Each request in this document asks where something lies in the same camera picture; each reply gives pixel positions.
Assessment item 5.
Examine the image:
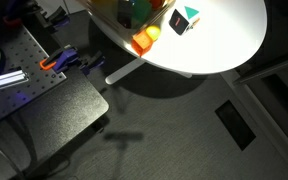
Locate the white table base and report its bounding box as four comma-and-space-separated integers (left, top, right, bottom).
104, 57, 194, 86

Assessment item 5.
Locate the clamp with red handle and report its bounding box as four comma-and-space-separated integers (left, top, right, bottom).
2, 13, 25, 30

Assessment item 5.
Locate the perforated metal breadboard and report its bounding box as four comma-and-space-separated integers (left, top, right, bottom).
0, 24, 68, 131

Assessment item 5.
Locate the white cube with teal triangle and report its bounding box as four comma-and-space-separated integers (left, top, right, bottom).
168, 4, 202, 36

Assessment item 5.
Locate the wooden tray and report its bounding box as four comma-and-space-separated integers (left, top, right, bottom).
78, 0, 177, 43

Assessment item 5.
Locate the silver aluminium rail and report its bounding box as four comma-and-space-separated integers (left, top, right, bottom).
0, 67, 31, 92

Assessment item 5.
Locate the pale and dark letter cube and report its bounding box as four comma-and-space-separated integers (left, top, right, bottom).
117, 0, 135, 29

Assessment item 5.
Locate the green block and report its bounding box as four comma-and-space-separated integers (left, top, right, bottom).
132, 0, 153, 24

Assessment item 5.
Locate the black cart top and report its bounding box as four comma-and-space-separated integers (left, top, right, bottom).
0, 68, 111, 174

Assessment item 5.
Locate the black floor hatch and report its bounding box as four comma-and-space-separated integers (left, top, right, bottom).
214, 99, 257, 152

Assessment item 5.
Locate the small glossy ball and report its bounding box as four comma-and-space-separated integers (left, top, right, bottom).
145, 24, 162, 42

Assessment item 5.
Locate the black and purple clamp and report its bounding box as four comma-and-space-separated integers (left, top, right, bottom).
40, 5, 72, 30
78, 49, 107, 76

